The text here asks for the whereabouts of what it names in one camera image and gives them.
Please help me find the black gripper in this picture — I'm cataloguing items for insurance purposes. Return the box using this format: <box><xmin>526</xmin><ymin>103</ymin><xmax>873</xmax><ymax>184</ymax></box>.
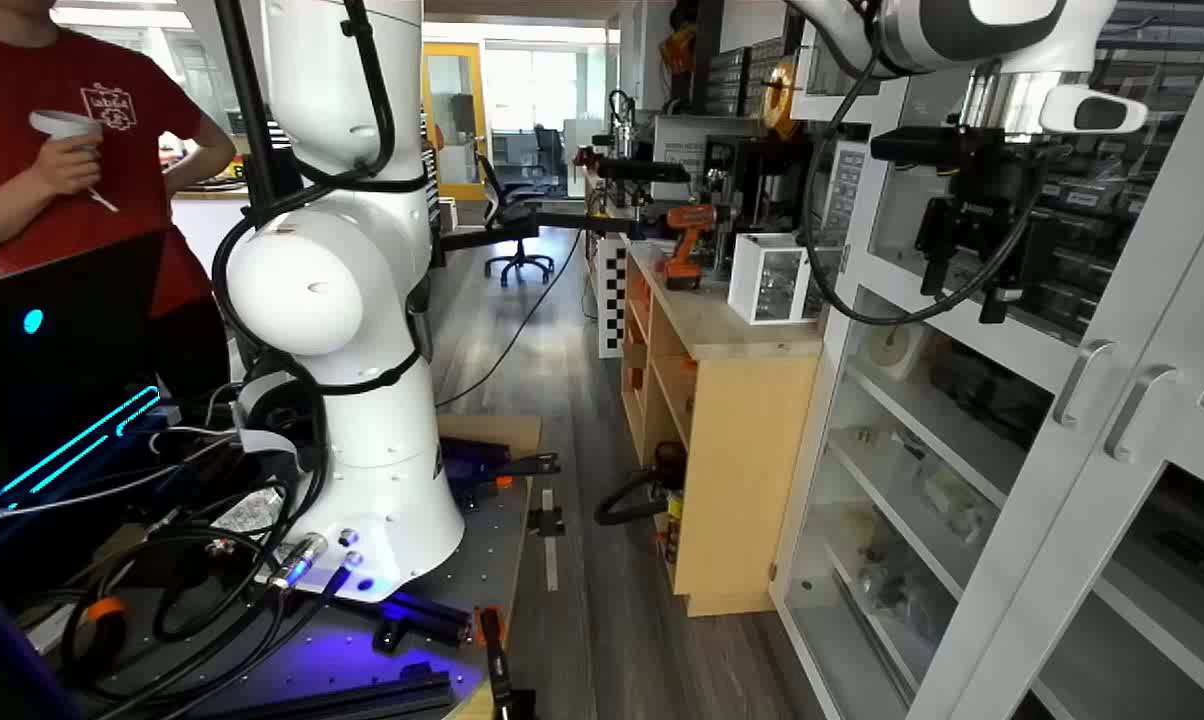
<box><xmin>912</xmin><ymin>151</ymin><xmax>1052</xmax><ymax>328</ymax></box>

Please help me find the silver cabinet door handle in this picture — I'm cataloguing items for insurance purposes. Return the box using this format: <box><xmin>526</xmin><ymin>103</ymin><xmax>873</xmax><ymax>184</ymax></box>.
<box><xmin>1048</xmin><ymin>336</ymin><xmax>1121</xmax><ymax>431</ymax></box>
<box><xmin>1101</xmin><ymin>361</ymin><xmax>1178</xmax><ymax>469</ymax></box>

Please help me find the white handheld controller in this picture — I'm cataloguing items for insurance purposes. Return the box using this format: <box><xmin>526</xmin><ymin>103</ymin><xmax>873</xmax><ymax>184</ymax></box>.
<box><xmin>23</xmin><ymin>108</ymin><xmax>124</xmax><ymax>219</ymax></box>

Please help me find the person right forearm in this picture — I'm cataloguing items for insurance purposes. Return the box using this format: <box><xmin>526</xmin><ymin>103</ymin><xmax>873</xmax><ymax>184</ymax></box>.
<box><xmin>0</xmin><ymin>164</ymin><xmax>65</xmax><ymax>264</ymax></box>

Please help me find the person left forearm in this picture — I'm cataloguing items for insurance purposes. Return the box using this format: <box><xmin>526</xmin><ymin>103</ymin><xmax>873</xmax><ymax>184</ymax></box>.
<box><xmin>154</xmin><ymin>112</ymin><xmax>238</xmax><ymax>199</ymax></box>

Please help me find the yellow framed door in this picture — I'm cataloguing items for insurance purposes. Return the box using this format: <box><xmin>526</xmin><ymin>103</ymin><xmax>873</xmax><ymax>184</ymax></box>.
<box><xmin>420</xmin><ymin>37</ymin><xmax>493</xmax><ymax>205</ymax></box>

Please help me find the person right hand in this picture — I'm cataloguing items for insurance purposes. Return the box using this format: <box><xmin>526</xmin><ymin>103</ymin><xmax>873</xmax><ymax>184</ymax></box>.
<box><xmin>28</xmin><ymin>130</ymin><xmax>104</xmax><ymax>205</ymax></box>

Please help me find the white round object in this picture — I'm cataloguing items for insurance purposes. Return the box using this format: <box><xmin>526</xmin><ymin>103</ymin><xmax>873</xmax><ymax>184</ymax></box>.
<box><xmin>873</xmin><ymin>320</ymin><xmax>935</xmax><ymax>389</ymax></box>

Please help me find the dark device box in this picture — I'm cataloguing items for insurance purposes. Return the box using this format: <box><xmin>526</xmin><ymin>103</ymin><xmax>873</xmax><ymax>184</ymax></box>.
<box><xmin>926</xmin><ymin>336</ymin><xmax>1060</xmax><ymax>453</ymax></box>

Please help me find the white printed sign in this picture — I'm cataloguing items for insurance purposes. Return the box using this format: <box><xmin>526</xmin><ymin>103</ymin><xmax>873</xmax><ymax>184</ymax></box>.
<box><xmin>816</xmin><ymin>138</ymin><xmax>873</xmax><ymax>253</ymax></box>

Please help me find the white box with window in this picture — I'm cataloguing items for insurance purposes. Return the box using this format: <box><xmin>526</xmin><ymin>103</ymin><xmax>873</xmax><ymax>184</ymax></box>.
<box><xmin>725</xmin><ymin>229</ymin><xmax>816</xmax><ymax>328</ymax></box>

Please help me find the orange spool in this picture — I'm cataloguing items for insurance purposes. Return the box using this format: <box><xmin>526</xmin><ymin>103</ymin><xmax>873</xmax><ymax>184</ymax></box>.
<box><xmin>761</xmin><ymin>62</ymin><xmax>805</xmax><ymax>144</ymax></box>

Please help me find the dark small parts drawer organizer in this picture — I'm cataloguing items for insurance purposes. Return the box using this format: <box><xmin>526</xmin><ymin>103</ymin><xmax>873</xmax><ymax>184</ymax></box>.
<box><xmin>875</xmin><ymin>0</ymin><xmax>1204</xmax><ymax>343</ymax></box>

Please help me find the wooden shelf unit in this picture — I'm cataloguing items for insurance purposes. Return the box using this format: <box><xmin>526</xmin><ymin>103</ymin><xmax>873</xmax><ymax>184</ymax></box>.
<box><xmin>617</xmin><ymin>238</ymin><xmax>830</xmax><ymax>621</ymax></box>

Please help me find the checkerboard calibration board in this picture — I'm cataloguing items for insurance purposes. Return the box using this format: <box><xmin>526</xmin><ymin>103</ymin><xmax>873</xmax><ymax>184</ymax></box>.
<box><xmin>593</xmin><ymin>234</ymin><xmax>630</xmax><ymax>361</ymax></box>

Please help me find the black office chair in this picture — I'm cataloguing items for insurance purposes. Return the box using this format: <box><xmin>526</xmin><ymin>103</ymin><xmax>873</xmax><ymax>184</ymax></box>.
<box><xmin>475</xmin><ymin>157</ymin><xmax>561</xmax><ymax>288</ymax></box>

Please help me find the black bar clamp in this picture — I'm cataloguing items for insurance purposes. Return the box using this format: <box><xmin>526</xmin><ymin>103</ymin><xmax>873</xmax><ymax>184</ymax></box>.
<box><xmin>437</xmin><ymin>445</ymin><xmax>563</xmax><ymax>498</ymax></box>

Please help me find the robot work table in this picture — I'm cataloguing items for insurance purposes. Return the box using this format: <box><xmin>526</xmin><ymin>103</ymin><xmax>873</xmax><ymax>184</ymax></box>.
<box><xmin>11</xmin><ymin>412</ymin><xmax>553</xmax><ymax>720</ymax></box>

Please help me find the blue lit clamp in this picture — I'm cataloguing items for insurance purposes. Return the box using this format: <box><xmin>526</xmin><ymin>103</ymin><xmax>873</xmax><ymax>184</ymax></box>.
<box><xmin>371</xmin><ymin>593</ymin><xmax>475</xmax><ymax>656</ymax></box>

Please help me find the black vertical stand pole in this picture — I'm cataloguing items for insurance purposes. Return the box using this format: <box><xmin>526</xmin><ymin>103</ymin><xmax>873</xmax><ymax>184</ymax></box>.
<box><xmin>213</xmin><ymin>0</ymin><xmax>291</xmax><ymax>226</ymax></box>

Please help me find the black aluminium extrusion bar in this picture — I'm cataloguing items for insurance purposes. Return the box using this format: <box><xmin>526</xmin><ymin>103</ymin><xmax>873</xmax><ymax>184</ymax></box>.
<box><xmin>202</xmin><ymin>659</ymin><xmax>460</xmax><ymax>720</ymax></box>

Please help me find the person in red shirt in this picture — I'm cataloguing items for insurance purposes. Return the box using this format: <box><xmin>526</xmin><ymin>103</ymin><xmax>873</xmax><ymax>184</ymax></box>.
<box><xmin>0</xmin><ymin>0</ymin><xmax>223</xmax><ymax>326</ymax></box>

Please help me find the black laptop with cyan light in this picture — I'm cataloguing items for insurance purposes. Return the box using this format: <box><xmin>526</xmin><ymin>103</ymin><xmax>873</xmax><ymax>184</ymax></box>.
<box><xmin>0</xmin><ymin>226</ymin><xmax>182</xmax><ymax>563</ymax></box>

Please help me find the orange and black tool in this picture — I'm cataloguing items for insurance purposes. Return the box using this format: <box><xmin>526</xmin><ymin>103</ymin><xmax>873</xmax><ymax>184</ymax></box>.
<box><xmin>60</xmin><ymin>593</ymin><xmax>137</xmax><ymax>668</ymax></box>

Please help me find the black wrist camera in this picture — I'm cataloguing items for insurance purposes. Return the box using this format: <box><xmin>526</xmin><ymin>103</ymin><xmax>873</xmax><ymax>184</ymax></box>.
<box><xmin>873</xmin><ymin>119</ymin><xmax>981</xmax><ymax>172</ymax></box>

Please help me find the orange cordless drill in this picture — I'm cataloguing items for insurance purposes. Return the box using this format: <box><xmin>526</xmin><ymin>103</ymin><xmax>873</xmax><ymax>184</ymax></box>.
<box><xmin>654</xmin><ymin>199</ymin><xmax>725</xmax><ymax>293</ymax></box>

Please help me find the black coiled hose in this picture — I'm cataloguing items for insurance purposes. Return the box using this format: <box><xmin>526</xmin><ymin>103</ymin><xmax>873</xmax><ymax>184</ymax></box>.
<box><xmin>593</xmin><ymin>438</ymin><xmax>693</xmax><ymax>534</ymax></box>

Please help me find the black floor cable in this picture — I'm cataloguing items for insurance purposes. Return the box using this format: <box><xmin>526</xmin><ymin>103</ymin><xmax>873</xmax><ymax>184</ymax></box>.
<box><xmin>432</xmin><ymin>229</ymin><xmax>593</xmax><ymax>417</ymax></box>

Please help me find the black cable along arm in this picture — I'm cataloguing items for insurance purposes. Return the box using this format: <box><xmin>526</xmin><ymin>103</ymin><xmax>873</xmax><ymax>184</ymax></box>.
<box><xmin>208</xmin><ymin>0</ymin><xmax>440</xmax><ymax>405</ymax></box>

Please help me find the orange handled clamp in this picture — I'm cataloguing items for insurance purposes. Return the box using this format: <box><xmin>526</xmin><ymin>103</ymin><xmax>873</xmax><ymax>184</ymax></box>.
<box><xmin>470</xmin><ymin>605</ymin><xmax>538</xmax><ymax>720</ymax></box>

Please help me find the black cable bundle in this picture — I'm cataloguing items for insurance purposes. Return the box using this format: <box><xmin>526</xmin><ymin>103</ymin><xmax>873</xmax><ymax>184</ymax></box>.
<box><xmin>36</xmin><ymin>371</ymin><xmax>341</xmax><ymax>713</ymax></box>

